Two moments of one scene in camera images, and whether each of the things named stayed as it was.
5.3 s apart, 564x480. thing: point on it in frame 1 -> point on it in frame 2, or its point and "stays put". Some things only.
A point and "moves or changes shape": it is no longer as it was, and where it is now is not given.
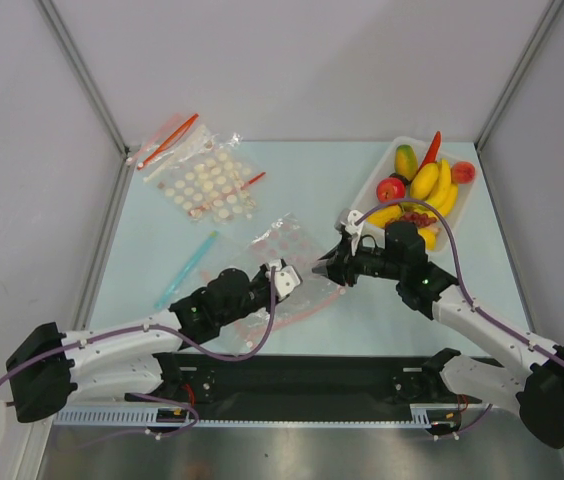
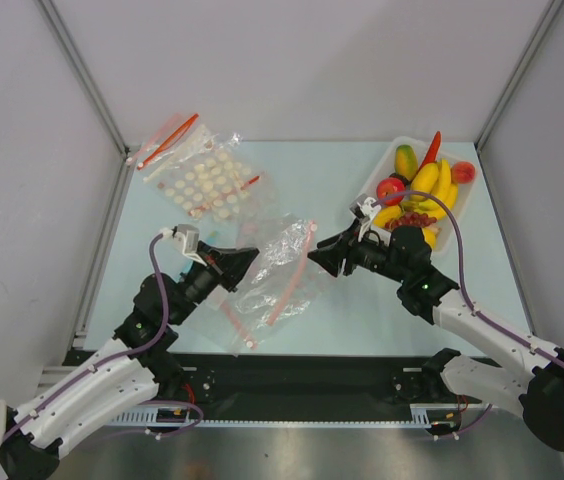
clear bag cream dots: [211, 181] stays put
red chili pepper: [432, 153] stays put
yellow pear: [430, 237] stays put
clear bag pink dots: [284, 241] moves or changes shape
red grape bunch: [422, 220] stays put
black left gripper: [261, 275] -> [226, 265]
